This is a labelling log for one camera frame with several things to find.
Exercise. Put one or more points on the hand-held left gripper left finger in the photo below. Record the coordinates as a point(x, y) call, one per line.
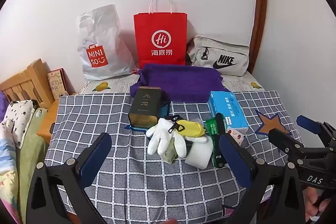
point(95, 158)

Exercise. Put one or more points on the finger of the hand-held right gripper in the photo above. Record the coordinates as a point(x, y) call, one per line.
point(308, 124)
point(283, 138)

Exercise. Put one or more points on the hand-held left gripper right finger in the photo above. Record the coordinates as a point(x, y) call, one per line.
point(235, 161)

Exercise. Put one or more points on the white heart-print packet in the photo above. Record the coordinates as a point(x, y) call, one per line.
point(236, 134)

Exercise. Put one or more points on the white sponge block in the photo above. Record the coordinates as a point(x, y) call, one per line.
point(202, 154)

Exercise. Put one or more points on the green wipes packet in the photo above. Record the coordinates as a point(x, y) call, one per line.
point(214, 129)

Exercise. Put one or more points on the yellow pouch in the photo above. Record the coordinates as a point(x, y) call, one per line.
point(193, 128)

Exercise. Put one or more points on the face mask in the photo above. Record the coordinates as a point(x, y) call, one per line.
point(197, 120)

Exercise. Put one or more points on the white glove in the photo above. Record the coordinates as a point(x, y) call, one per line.
point(160, 132)
point(180, 146)

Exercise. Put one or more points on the pale green tissue packet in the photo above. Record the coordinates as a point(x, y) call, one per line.
point(168, 154)

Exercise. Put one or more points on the purple fabric storage bin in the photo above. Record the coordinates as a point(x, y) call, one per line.
point(183, 82)

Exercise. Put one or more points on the person's right hand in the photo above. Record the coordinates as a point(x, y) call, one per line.
point(309, 197)

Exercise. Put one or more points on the person's left hand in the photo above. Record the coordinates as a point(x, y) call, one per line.
point(171, 221)

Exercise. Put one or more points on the brown star felt patch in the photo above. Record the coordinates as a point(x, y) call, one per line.
point(271, 123)

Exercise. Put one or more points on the grey checked cloth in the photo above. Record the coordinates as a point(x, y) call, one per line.
point(92, 113)

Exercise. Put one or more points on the pink star felt patch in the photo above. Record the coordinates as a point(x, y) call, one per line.
point(227, 211)

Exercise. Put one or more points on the blue tissue pack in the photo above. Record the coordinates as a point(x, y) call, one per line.
point(228, 108)

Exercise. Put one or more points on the wooden nightstand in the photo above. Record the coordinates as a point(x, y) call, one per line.
point(48, 119)

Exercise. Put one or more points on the green blanket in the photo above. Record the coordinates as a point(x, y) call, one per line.
point(29, 150)

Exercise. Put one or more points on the dark green tea tin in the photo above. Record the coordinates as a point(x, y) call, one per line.
point(144, 106)

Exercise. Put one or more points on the lemon print sheet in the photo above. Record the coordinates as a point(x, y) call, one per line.
point(120, 85)

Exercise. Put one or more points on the brown patterned box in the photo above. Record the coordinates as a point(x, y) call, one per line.
point(56, 85)

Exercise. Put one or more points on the blue star felt patch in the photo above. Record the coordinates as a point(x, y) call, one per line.
point(164, 109)

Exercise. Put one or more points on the white floral pillow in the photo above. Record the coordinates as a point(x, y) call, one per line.
point(18, 119)

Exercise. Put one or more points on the colourful quilt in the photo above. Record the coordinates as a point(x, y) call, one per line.
point(6, 182)

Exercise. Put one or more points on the grey waist bag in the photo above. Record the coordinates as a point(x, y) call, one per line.
point(223, 50)

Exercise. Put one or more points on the wooden headboard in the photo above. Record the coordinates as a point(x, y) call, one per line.
point(26, 77)

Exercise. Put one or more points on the purple plush toy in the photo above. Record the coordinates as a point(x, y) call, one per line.
point(2, 103)

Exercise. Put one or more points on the white plastic shopping bag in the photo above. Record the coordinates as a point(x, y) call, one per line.
point(105, 29)

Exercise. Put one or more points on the red paper bag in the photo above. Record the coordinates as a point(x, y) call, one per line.
point(160, 27)

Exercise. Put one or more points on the brown wooden door frame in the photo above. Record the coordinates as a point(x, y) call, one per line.
point(260, 3)

